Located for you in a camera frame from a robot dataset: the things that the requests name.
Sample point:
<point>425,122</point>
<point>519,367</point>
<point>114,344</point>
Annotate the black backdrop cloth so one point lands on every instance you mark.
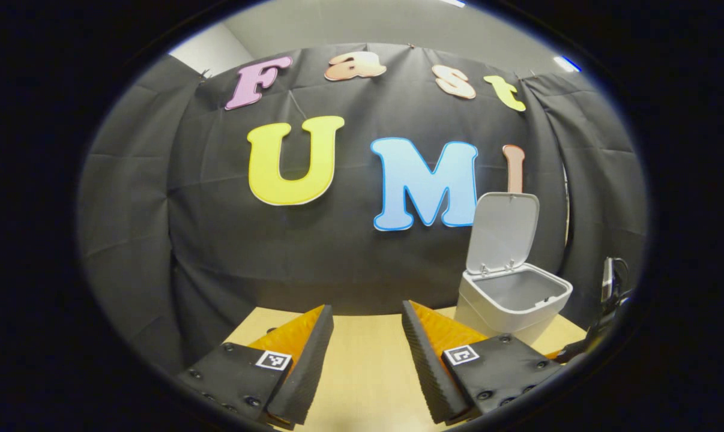
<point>338,264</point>

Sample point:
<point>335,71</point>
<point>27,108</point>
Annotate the ceiling light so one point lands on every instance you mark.
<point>566,63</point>
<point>453,2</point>

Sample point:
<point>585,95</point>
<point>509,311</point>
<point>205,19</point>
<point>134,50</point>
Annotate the white desktop garbage bin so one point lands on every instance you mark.
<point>506,228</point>

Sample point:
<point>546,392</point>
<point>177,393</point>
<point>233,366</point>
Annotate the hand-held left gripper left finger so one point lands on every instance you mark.
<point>308,372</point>

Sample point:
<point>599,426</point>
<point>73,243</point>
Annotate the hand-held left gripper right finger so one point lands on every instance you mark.
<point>428,372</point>

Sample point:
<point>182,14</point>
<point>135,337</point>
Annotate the wooden desktop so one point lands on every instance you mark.
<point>368,372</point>

